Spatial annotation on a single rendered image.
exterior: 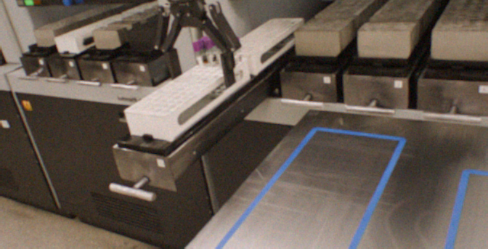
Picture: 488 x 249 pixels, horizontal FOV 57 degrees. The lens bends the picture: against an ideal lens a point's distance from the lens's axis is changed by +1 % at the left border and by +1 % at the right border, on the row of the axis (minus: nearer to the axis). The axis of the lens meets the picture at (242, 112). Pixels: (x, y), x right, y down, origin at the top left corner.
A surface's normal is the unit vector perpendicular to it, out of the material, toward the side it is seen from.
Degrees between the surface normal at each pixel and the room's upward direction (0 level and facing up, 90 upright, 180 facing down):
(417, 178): 0
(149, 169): 90
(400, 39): 90
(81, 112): 90
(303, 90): 90
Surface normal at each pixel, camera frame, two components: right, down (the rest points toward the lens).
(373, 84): -0.50, 0.44
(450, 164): -0.15, -0.90
